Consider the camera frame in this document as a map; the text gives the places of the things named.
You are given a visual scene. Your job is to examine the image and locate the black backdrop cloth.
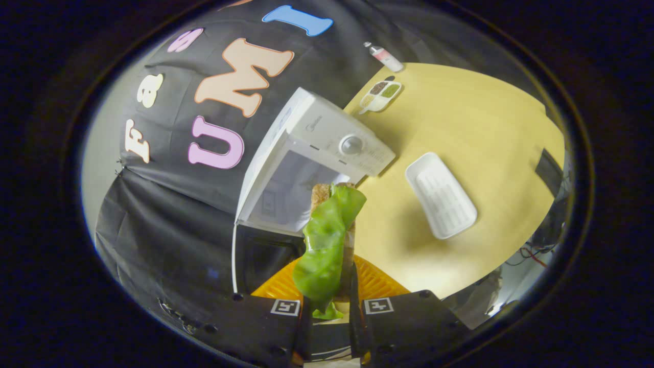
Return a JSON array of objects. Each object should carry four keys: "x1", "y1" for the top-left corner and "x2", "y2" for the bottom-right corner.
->
[{"x1": 94, "y1": 0, "x2": 517, "y2": 328}]

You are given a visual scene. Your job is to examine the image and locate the black flat pad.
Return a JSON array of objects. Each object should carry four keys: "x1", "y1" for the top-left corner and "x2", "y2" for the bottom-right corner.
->
[{"x1": 535, "y1": 148, "x2": 564, "y2": 198}]

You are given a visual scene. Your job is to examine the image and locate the toast sandwich with green lettuce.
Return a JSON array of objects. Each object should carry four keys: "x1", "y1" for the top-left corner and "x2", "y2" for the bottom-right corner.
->
[{"x1": 292, "y1": 182, "x2": 367, "y2": 321}]

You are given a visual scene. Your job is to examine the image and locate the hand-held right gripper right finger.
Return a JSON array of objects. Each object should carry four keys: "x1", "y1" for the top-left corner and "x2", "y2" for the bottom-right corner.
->
[{"x1": 350, "y1": 254, "x2": 473, "y2": 367}]

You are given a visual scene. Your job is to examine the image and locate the small clear bottle pink label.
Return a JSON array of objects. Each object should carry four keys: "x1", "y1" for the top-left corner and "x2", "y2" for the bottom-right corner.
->
[{"x1": 363, "y1": 41, "x2": 405, "y2": 73}]

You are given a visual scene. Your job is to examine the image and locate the white plastic tray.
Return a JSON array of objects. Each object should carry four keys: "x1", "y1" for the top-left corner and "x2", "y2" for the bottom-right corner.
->
[{"x1": 405, "y1": 152, "x2": 478, "y2": 240}]

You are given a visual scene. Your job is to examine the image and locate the white microwave oven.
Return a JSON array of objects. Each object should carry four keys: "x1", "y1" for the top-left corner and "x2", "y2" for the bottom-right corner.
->
[{"x1": 231, "y1": 87, "x2": 396, "y2": 296}]

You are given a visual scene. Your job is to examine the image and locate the white divided seasoning dish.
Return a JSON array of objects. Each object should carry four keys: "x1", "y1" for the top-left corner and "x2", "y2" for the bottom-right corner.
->
[{"x1": 359, "y1": 77, "x2": 403, "y2": 114}]

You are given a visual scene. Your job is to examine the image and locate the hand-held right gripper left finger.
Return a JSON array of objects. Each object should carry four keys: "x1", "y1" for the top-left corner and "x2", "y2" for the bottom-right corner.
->
[{"x1": 158, "y1": 258, "x2": 307, "y2": 368}]

